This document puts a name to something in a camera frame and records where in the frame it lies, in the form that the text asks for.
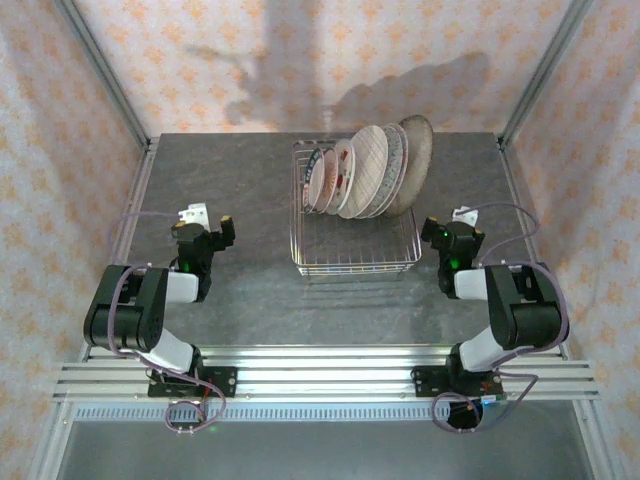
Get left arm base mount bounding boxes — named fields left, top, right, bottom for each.
left=147, top=366, right=239, bottom=400

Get plaid lined plate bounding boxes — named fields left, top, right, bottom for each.
left=338, top=124, right=390, bottom=220

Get white plate red characters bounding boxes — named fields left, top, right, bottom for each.
left=309, top=147, right=341, bottom=215

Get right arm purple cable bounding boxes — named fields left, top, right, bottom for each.
left=432, top=202, right=570, bottom=434

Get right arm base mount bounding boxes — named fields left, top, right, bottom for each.
left=412, top=364, right=504, bottom=400

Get aluminium frame leg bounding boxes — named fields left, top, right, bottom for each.
left=572, top=399, right=609, bottom=480
left=29, top=399, right=76, bottom=480

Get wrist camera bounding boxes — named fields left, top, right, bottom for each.
left=177, top=201, right=212, bottom=227
left=449, top=204, right=480, bottom=227

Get slotted cable duct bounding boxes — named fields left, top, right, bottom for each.
left=72, top=405, right=586, bottom=422

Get brown speckled plate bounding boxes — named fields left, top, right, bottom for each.
left=383, top=114, right=435, bottom=217

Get aluminium corner post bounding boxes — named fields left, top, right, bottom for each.
left=57, top=0, right=154, bottom=151
left=497, top=0, right=596, bottom=146

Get wire dish rack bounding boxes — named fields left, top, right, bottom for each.
left=289, top=139, right=424, bottom=278

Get aluminium rail frame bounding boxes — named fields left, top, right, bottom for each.
left=52, top=344, right=601, bottom=406

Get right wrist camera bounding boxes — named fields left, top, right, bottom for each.
left=449, top=204, right=480, bottom=227

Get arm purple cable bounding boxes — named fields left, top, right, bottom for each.
left=432, top=202, right=570, bottom=434
left=108, top=210, right=225, bottom=435

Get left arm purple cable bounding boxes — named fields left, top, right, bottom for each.
left=108, top=210, right=225, bottom=435

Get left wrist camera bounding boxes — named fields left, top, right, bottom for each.
left=177, top=201, right=212, bottom=227

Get white plate red flowers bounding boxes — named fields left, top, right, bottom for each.
left=327, top=138, right=357, bottom=216

